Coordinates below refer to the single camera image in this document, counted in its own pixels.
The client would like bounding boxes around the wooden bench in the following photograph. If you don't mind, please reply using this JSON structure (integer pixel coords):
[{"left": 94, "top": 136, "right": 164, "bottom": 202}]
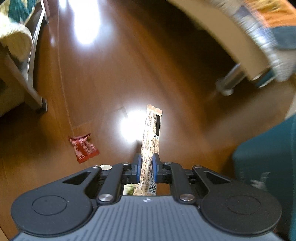
[{"left": 1, "top": 1, "right": 50, "bottom": 115}]

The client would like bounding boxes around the dark red snack wrapper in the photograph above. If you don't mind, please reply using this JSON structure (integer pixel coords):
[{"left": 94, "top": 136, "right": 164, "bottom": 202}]
[{"left": 68, "top": 133, "right": 100, "bottom": 164}]

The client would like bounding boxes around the green white zigzag quilt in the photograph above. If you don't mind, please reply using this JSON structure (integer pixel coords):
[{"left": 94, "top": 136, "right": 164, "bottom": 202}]
[{"left": 0, "top": 0, "right": 40, "bottom": 62}]

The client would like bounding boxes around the bed with orange bedspread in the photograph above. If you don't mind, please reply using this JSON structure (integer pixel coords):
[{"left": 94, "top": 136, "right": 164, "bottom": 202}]
[{"left": 170, "top": 1, "right": 295, "bottom": 96}]

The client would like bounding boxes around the dark teal trash bin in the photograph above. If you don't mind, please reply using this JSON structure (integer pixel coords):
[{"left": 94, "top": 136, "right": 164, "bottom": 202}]
[{"left": 232, "top": 115, "right": 295, "bottom": 240}]

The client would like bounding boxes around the beige snack bar wrapper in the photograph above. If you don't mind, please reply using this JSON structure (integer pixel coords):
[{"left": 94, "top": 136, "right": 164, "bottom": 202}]
[{"left": 133, "top": 104, "right": 163, "bottom": 196}]

